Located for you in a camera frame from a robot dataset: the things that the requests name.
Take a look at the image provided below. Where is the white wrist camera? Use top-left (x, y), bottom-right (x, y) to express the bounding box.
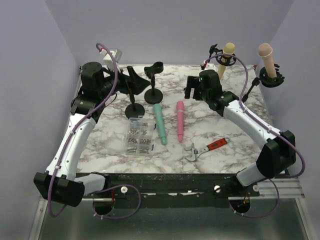
top-left (200, 60), bottom-right (216, 71)
top-left (100, 48), bottom-right (123, 71)

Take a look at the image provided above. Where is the mint green toy microphone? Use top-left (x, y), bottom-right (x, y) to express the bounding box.
top-left (153, 103), bottom-right (167, 145)

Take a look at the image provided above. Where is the black round-base stand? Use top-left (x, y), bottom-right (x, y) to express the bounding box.
top-left (125, 93), bottom-right (145, 119)
top-left (144, 61), bottom-right (164, 105)

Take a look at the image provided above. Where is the clear plastic screw box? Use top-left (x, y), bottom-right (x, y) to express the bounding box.
top-left (123, 117), bottom-right (156, 156)

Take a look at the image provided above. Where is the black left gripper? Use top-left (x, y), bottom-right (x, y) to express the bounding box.
top-left (98, 64), bottom-right (151, 99)

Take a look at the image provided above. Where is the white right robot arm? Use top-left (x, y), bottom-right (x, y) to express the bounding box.
top-left (184, 69), bottom-right (296, 196)

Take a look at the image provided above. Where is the aluminium mounting rail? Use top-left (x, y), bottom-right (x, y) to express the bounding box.
top-left (33, 172), bottom-right (303, 207)

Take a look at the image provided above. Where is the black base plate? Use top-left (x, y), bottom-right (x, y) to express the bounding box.
top-left (77, 172), bottom-right (292, 210)

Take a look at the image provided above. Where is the pink toy microphone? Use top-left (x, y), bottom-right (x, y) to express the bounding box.
top-left (176, 101), bottom-right (185, 143)

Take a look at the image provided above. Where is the red-handled adjustable wrench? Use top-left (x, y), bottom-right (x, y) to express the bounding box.
top-left (185, 137), bottom-right (230, 162)

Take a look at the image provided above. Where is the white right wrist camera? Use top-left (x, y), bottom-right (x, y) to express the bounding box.
top-left (200, 60), bottom-right (216, 71)

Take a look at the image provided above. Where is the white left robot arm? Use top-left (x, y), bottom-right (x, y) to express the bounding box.
top-left (33, 61), bottom-right (151, 207)

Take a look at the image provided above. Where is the yellow toy microphone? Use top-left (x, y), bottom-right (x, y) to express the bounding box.
top-left (217, 42), bottom-right (236, 80)

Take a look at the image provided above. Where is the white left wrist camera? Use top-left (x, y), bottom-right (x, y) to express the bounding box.
top-left (100, 48), bottom-right (123, 71)

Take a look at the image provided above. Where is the beige toy microphone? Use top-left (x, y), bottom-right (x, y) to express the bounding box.
top-left (258, 43), bottom-right (277, 78)

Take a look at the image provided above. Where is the black tripod shock-mount stand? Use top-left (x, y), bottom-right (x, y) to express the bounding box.
top-left (209, 44), bottom-right (237, 67)

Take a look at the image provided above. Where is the black shock-mount stand, right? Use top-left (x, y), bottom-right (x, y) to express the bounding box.
top-left (241, 63), bottom-right (285, 103)

